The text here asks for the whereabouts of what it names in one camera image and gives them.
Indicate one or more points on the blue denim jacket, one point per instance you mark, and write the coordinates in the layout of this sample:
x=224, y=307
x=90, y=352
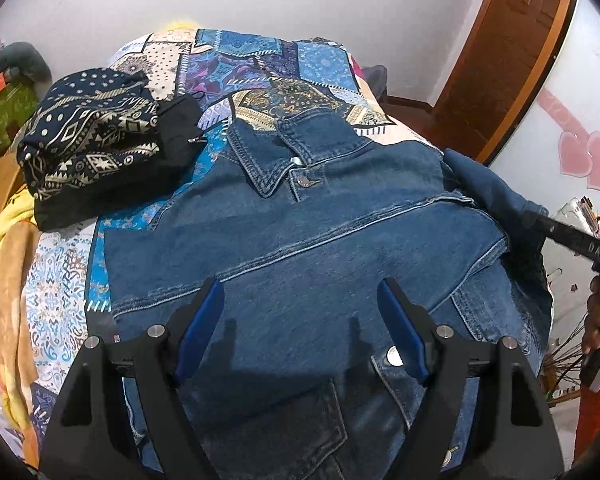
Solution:
x=300, y=285

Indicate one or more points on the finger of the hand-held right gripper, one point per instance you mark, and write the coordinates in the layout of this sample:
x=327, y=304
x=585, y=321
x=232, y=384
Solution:
x=565, y=235

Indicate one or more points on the dried twigs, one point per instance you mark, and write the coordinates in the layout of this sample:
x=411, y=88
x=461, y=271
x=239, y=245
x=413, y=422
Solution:
x=562, y=360

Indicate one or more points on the patchwork patterned bedsheet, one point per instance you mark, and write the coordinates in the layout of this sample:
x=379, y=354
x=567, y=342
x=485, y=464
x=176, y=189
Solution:
x=260, y=62

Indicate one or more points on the green box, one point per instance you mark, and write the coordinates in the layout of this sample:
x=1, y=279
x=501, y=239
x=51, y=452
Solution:
x=5, y=115

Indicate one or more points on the brown wooden door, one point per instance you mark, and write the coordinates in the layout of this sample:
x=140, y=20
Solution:
x=505, y=45

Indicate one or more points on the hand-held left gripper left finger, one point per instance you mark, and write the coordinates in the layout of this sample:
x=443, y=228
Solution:
x=197, y=330

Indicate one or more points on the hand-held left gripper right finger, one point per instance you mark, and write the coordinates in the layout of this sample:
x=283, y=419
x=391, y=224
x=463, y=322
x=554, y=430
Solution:
x=402, y=325

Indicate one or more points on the navy patterned folded cloth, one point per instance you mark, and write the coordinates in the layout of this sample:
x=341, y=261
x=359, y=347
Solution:
x=90, y=130

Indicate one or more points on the dark bag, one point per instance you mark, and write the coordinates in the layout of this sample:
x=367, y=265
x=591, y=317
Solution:
x=375, y=82

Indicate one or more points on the pink heart wall sticker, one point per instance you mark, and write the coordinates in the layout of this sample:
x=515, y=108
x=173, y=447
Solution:
x=580, y=152

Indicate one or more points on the person's orange clothing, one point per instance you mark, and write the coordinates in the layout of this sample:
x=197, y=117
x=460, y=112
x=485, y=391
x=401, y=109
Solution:
x=592, y=425

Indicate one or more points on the yellow blanket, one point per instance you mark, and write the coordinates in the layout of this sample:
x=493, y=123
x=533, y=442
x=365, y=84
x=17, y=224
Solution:
x=10, y=270

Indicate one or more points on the black folded cloth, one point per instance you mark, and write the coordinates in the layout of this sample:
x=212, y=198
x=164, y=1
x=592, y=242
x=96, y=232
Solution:
x=177, y=135

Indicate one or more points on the yellow cloth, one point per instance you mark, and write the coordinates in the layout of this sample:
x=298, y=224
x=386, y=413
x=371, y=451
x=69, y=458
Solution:
x=180, y=23

